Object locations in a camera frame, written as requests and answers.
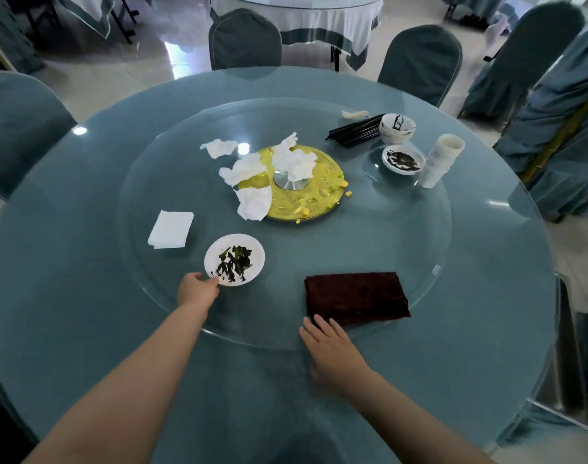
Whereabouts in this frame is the person's left forearm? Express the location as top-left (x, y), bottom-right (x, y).
top-left (23, 304), bottom-right (213, 464)

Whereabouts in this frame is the stack of white plates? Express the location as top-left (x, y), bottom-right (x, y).
top-left (382, 144), bottom-right (426, 177)

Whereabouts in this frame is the person's right forearm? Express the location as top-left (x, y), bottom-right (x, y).
top-left (351, 371), bottom-right (498, 464)

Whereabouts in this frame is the round glass turntable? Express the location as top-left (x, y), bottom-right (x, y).
top-left (118, 97), bottom-right (453, 351)

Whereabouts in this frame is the round white clothed table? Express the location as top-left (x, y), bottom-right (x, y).
top-left (42, 0), bottom-right (140, 44)
top-left (209, 0), bottom-right (385, 72)

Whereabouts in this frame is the blue skirted table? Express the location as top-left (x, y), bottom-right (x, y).
top-left (441, 0), bottom-right (512, 24)

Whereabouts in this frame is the yellow round disc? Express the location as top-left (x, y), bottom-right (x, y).
top-left (238, 144), bottom-right (348, 223)

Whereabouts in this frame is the bundle of black chopsticks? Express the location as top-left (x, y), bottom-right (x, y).
top-left (325, 113), bottom-right (387, 148)

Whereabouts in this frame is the folded white napkin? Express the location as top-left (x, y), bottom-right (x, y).
top-left (147, 210), bottom-right (195, 251)

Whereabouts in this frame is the person's right hand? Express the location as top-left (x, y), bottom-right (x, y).
top-left (299, 314), bottom-right (372, 394)

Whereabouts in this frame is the person's left hand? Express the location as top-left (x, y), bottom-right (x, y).
top-left (176, 272), bottom-right (221, 310)

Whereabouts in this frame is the small plate with scraps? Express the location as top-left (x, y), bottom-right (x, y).
top-left (204, 233), bottom-right (266, 287)

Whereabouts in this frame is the stack of white bowls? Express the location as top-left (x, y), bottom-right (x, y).
top-left (378, 113), bottom-right (417, 146)

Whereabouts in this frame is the dark red cloth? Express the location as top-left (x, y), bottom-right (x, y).
top-left (303, 271), bottom-right (412, 328)

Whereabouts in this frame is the crumpled white tissue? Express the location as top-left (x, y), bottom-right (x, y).
top-left (218, 153), bottom-right (266, 188)
top-left (235, 184), bottom-right (273, 222)
top-left (272, 148), bottom-right (319, 183)
top-left (199, 139), bottom-right (239, 160)
top-left (273, 131), bottom-right (300, 158)

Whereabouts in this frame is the round blue table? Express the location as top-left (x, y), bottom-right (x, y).
top-left (0, 66), bottom-right (558, 464)

